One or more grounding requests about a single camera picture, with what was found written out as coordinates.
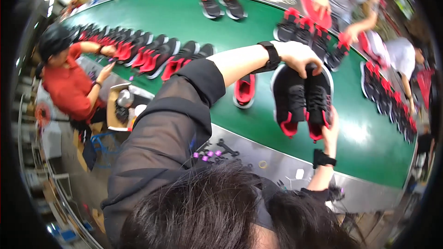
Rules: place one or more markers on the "person's left hand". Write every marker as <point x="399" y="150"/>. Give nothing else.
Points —
<point x="294" y="53"/>

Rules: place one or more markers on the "person's right hand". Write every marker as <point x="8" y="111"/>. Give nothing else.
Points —
<point x="330" y="138"/>

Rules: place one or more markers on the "person's left fingers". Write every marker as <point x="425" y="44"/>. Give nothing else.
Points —
<point x="309" y="69"/>

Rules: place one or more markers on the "person's right fingers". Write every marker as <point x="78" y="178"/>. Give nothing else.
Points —
<point x="334" y="117"/>

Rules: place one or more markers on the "black shoe red lining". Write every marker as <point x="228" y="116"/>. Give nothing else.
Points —
<point x="337" y="53"/>
<point x="304" y="33"/>
<point x="321" y="43"/>
<point x="318" y="107"/>
<point x="235" y="8"/>
<point x="244" y="91"/>
<point x="286" y="26"/>
<point x="209" y="5"/>
<point x="289" y="103"/>

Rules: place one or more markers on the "black wrist band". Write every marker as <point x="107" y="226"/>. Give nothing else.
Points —
<point x="322" y="159"/>
<point x="271" y="57"/>

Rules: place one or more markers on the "curved row of black-red shoes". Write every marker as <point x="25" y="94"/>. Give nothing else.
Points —
<point x="387" y="100"/>

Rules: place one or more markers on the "red insoles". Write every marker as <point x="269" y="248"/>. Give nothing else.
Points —
<point x="315" y="12"/>

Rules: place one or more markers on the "small white object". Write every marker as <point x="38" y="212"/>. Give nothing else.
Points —
<point x="299" y="174"/>

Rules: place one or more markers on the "yellow rubber band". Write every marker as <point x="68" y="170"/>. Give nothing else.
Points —
<point x="263" y="164"/>

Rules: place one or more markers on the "green conveyor belt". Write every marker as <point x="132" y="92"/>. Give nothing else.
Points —
<point x="193" y="27"/>

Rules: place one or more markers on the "purple plastic clips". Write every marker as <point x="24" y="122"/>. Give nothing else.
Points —
<point x="207" y="155"/>

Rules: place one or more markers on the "long row of black-red shoes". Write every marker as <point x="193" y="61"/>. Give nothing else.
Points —
<point x="148" y="53"/>

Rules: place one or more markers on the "person's body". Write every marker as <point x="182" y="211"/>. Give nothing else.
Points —
<point x="166" y="152"/>

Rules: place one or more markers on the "cardboard box with items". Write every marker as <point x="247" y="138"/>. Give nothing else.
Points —
<point x="119" y="110"/>

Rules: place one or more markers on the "blue stool frame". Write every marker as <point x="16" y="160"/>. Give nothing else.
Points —
<point x="103" y="143"/>

